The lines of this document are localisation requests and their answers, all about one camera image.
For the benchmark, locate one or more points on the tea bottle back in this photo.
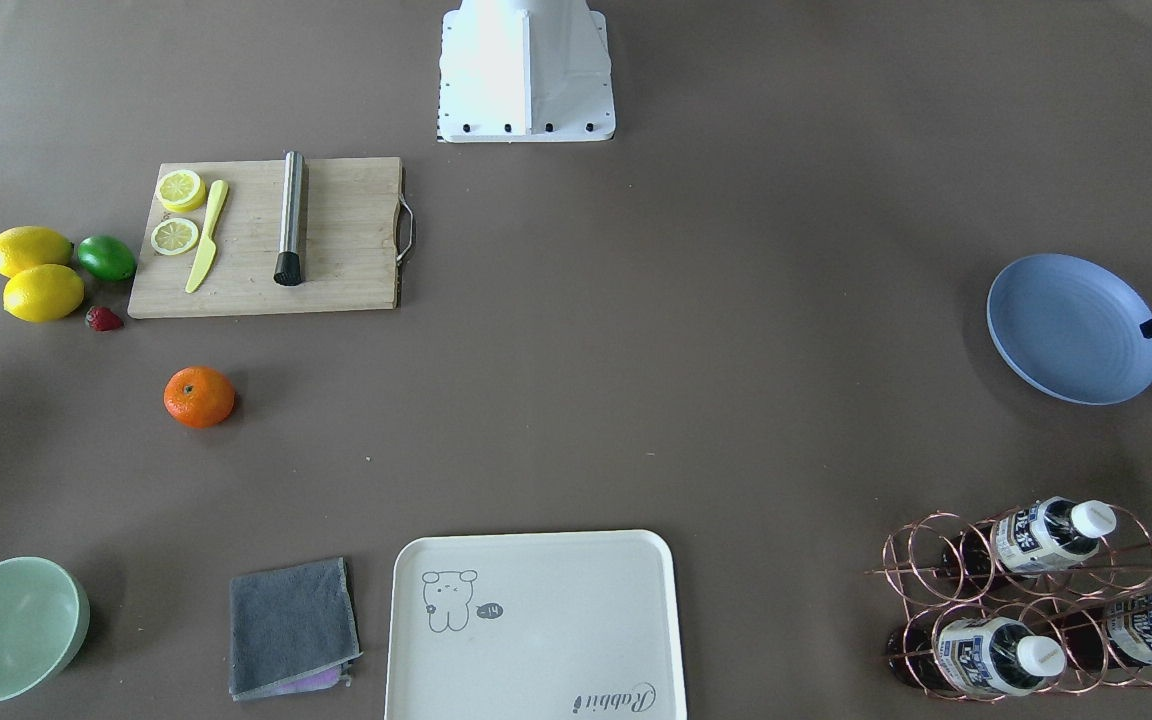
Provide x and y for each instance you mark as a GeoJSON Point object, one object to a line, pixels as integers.
{"type": "Point", "coordinates": [1117, 636]}

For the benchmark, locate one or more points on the green bowl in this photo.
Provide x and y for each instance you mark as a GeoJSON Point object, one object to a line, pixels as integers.
{"type": "Point", "coordinates": [44, 619]}

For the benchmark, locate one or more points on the copper wire bottle rack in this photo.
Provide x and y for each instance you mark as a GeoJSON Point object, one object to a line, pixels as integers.
{"type": "Point", "coordinates": [943, 569]}

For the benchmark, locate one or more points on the green lime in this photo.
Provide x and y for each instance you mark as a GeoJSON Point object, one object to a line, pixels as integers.
{"type": "Point", "coordinates": [106, 258]}

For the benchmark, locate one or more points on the red strawberry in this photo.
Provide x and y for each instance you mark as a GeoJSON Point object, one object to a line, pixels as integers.
{"type": "Point", "coordinates": [103, 319]}

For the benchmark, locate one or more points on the blue round plate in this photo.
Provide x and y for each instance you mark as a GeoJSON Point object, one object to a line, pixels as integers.
{"type": "Point", "coordinates": [1071, 329]}

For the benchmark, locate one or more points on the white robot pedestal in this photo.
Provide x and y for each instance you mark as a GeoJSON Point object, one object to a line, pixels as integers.
{"type": "Point", "coordinates": [525, 72]}

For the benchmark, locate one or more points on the wooden cutting board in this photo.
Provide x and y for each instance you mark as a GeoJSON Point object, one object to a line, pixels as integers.
{"type": "Point", "coordinates": [349, 252]}

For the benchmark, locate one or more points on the yellow lemon near lime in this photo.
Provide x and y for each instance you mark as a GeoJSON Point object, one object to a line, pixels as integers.
{"type": "Point", "coordinates": [26, 246]}

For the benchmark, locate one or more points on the lemon half beside knife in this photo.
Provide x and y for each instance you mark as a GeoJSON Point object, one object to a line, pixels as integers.
{"type": "Point", "coordinates": [174, 236]}

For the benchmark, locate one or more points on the tea bottle middle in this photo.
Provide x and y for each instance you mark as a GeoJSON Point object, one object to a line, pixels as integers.
{"type": "Point", "coordinates": [1049, 535]}

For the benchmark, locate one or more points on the grey folded cloth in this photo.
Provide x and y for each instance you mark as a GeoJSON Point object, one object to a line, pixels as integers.
{"type": "Point", "coordinates": [292, 630]}

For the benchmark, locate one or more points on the steel muddler black tip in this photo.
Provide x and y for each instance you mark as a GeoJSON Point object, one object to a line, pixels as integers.
{"type": "Point", "coordinates": [289, 270]}

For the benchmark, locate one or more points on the tea bottle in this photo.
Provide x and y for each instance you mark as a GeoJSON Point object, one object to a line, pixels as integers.
{"type": "Point", "coordinates": [1117, 636]}
{"type": "Point", "coordinates": [1049, 535]}
{"type": "Point", "coordinates": [974, 658]}

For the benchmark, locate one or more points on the yellow plastic knife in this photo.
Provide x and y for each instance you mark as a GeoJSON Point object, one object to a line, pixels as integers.
{"type": "Point", "coordinates": [207, 249]}

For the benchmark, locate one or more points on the cream rabbit tray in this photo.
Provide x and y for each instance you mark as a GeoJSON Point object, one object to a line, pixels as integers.
{"type": "Point", "coordinates": [566, 625]}

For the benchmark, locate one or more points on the yellow lemon outer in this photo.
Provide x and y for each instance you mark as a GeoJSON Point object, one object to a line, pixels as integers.
{"type": "Point", "coordinates": [43, 293]}

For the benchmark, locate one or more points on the tea bottle front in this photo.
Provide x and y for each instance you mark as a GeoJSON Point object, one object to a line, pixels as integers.
{"type": "Point", "coordinates": [974, 658]}

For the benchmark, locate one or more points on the lemon half near board edge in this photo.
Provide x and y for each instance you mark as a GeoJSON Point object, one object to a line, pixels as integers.
{"type": "Point", "coordinates": [181, 190]}

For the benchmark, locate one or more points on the orange fruit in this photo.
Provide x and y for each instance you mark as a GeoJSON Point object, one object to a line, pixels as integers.
{"type": "Point", "coordinates": [199, 397]}

